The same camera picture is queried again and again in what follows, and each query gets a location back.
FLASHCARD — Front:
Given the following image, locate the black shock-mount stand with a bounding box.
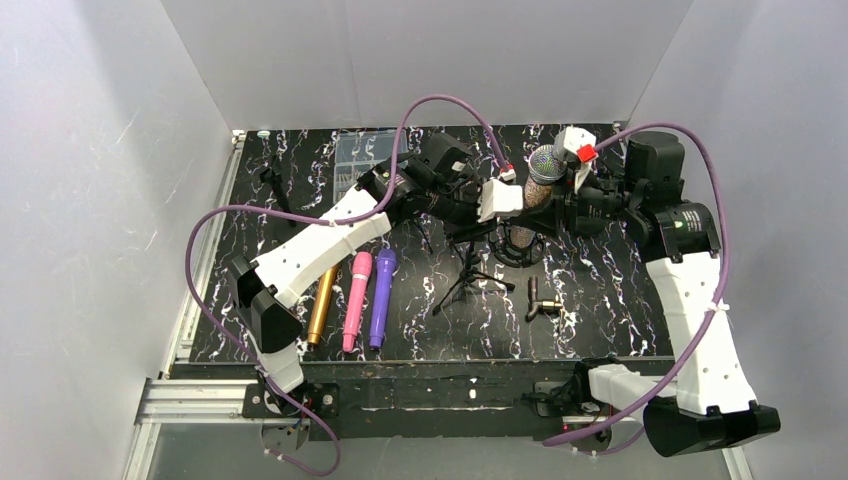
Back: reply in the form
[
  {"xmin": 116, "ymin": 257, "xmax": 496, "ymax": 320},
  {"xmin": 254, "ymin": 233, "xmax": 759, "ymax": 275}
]
[{"xmin": 431, "ymin": 223, "xmax": 545, "ymax": 316}]

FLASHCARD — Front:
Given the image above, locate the glitter silver microphone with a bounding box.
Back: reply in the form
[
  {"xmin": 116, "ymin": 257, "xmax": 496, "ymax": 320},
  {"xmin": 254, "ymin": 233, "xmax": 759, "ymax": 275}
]
[{"xmin": 509, "ymin": 144, "xmax": 561, "ymax": 249}]

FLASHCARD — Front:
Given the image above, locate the purple microphone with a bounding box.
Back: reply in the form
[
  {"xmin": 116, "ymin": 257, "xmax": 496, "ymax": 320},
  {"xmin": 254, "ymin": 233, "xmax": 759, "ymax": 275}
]
[{"xmin": 369, "ymin": 249, "xmax": 397, "ymax": 350}]

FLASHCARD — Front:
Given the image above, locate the pink microphone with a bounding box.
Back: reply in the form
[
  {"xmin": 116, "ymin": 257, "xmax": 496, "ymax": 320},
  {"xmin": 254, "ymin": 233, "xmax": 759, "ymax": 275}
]
[{"xmin": 342, "ymin": 251, "xmax": 373, "ymax": 353}]

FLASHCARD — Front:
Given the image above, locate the gold microphone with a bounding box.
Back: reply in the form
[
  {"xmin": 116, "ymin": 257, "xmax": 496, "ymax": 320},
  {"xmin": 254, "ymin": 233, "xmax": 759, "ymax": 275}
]
[{"xmin": 307, "ymin": 264, "xmax": 340, "ymax": 347}]

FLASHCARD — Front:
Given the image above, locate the black round-base mic stand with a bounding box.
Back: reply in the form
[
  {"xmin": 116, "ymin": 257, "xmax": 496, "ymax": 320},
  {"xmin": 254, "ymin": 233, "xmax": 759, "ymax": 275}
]
[{"xmin": 259, "ymin": 158, "xmax": 292, "ymax": 214}]

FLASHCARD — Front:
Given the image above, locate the black tripod mic stand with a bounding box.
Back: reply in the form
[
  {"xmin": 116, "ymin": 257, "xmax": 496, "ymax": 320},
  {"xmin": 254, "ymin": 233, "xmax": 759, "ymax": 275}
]
[{"xmin": 410, "ymin": 218, "xmax": 434, "ymax": 255}]

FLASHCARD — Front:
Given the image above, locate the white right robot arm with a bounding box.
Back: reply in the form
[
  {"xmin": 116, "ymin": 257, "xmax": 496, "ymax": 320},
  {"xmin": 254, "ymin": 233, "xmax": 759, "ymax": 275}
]
[{"xmin": 528, "ymin": 128, "xmax": 781, "ymax": 457}]

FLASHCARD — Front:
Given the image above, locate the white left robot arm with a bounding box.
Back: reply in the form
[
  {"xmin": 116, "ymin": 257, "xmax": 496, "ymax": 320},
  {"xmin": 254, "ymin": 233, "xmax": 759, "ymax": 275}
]
[{"xmin": 229, "ymin": 133, "xmax": 522, "ymax": 394}]

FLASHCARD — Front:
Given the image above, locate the clear plastic parts box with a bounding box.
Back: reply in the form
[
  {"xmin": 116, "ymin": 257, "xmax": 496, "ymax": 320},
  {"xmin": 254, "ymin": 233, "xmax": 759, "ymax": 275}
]
[{"xmin": 333, "ymin": 129, "xmax": 395, "ymax": 203}]

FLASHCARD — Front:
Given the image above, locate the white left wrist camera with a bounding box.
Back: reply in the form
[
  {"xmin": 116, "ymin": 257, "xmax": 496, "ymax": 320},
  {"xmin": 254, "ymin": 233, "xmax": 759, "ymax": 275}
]
[{"xmin": 477, "ymin": 164, "xmax": 524, "ymax": 223}]

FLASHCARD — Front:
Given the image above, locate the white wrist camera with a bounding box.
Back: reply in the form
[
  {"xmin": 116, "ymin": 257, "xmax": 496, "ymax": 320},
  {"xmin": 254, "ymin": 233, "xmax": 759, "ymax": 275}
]
[
  {"xmin": 477, "ymin": 164, "xmax": 524, "ymax": 223},
  {"xmin": 553, "ymin": 126, "xmax": 598, "ymax": 193}
]

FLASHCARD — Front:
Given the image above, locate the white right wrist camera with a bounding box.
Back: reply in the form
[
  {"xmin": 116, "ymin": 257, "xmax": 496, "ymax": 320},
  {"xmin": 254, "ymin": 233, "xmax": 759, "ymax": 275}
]
[{"xmin": 553, "ymin": 126, "xmax": 598, "ymax": 193}]

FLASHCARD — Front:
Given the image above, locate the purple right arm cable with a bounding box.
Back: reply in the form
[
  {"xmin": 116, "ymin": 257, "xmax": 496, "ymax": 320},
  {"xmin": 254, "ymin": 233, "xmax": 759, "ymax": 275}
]
[{"xmin": 541, "ymin": 122, "xmax": 731, "ymax": 448}]

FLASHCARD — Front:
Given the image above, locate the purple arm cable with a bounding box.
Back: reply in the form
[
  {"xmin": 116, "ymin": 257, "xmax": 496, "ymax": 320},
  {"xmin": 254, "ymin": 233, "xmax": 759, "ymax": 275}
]
[
  {"xmin": 184, "ymin": 93, "xmax": 517, "ymax": 478},
  {"xmin": 541, "ymin": 122, "xmax": 731, "ymax": 448}
]

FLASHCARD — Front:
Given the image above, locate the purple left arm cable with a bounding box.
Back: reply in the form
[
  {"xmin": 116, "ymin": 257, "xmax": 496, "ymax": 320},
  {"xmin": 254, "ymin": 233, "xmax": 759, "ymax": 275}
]
[{"xmin": 184, "ymin": 93, "xmax": 517, "ymax": 478}]

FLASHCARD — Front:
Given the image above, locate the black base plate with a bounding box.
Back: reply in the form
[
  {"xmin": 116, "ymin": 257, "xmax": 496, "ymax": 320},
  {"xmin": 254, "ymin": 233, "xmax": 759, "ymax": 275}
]
[{"xmin": 228, "ymin": 359, "xmax": 641, "ymax": 442}]

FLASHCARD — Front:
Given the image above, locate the aluminium rail frame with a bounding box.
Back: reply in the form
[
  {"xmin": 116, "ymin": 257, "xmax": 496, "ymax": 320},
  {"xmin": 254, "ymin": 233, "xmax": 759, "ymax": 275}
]
[{"xmin": 124, "ymin": 378, "xmax": 752, "ymax": 479}]

